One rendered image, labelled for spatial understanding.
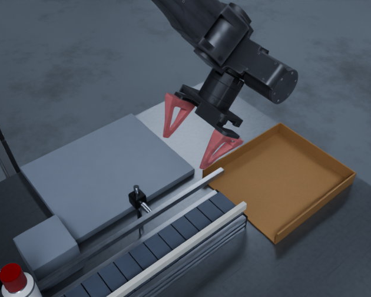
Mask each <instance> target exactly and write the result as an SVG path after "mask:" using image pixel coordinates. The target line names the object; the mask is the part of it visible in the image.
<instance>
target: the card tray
mask: <svg viewBox="0 0 371 297"><path fill-rule="evenodd" d="M219 168H222V169H224V174H223V175H221V176H220V177H218V178H217V179H215V180H213V181H212V182H211V183H209V184H208V185H209V186H210V187H211V188H212V189H213V190H216V189H217V190H218V191H220V192H221V193H222V194H224V195H225V197H227V198H228V199H229V200H230V201H231V202H233V203H234V204H235V205H236V206H237V205H238V204H240V203H241V202H243V201H244V202H245V203H246V204H247V207H246V210H244V211H243V212H244V214H245V215H247V216H248V218H247V220H248V221H249V222H250V223H252V224H253V225H254V226H255V227H256V228H258V230H259V231H261V232H262V233H263V234H264V235H265V236H266V237H268V238H269V239H270V240H271V241H272V242H273V243H274V244H275V245H276V244H277V243H279V241H281V240H282V239H283V238H285V237H286V236H287V235H288V234H289V233H291V232H292V231H294V229H296V228H297V227H298V226H300V225H301V224H302V223H303V222H304V221H306V220H307V219H308V218H309V217H310V216H312V215H313V214H315V213H316V212H317V211H318V210H319V209H321V208H322V207H323V206H324V205H326V204H327V203H328V202H330V201H331V200H332V199H333V198H334V197H336V196H337V195H338V194H339V193H341V192H342V191H343V190H344V189H345V188H347V187H348V186H350V185H351V184H352V183H353V181H354V178H355V176H356V172H355V171H353V170H352V169H350V168H349V167H347V166H346V165H344V164H343V163H341V162H340V161H338V160H337V159H335V158H334V157H332V156H331V155H329V154H328V153H326V152H325V151H323V150H322V149H320V148H319V147H318V146H316V145H314V144H313V143H311V142H310V141H308V140H306V139H305V138H304V137H302V136H301V135H299V134H297V133H296V132H295V131H293V130H292V129H290V128H288V127H287V126H285V125H284V124H283V123H281V122H279V123H278V124H276V125H275V126H273V127H271V128H270V129H268V130H266V131H265V132H263V133H261V134H260V135H258V136H257V137H255V138H253V139H252V140H250V141H248V142H247V143H245V144H243V145H242V146H240V147H239V148H237V149H235V150H234V151H232V152H231V153H229V154H227V155H226V156H224V157H222V158H221V159H219V160H217V161H216V162H214V163H213V164H211V165H210V166H208V167H207V168H206V169H203V177H202V179H203V178H205V177H206V176H208V175H209V174H211V173H212V172H214V171H216V170H217V169H219Z"/></svg>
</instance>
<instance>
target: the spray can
mask: <svg viewBox="0 0 371 297"><path fill-rule="evenodd" d="M0 280H1V282H2V283H3V285H2V288H1V294H2V296H3V297H42V295H41V293H40V291H39V289H38V287H37V285H36V283H35V280H34V278H33V276H32V275H31V274H29V273H27V272H23V270H22V269H21V267H20V266H19V265H18V264H17V263H9V264H7V265H5V266H4V267H3V268H2V269H1V271H0Z"/></svg>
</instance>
